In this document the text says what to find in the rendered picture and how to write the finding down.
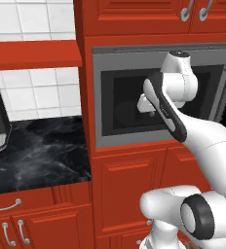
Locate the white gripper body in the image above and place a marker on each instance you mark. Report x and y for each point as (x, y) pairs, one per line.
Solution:
(145, 103)

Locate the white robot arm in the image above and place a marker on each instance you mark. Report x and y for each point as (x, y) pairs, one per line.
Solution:
(212, 146)

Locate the grey microwave door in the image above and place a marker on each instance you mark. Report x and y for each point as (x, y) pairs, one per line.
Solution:
(121, 136)

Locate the grey microwave oven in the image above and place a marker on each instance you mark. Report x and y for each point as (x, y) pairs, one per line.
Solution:
(124, 58)

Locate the red panelled cupboard door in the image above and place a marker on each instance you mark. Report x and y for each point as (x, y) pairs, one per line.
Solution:
(128, 191)
(183, 168)

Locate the red wide cupboard door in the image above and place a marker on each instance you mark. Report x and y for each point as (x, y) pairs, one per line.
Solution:
(131, 14)

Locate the silver round knob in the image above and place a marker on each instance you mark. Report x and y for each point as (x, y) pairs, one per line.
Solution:
(139, 242)
(149, 222)

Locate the red drawer front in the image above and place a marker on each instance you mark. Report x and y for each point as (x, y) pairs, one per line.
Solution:
(121, 241)
(20, 204)

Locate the red wall shelf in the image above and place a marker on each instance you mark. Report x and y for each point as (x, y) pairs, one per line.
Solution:
(33, 54)

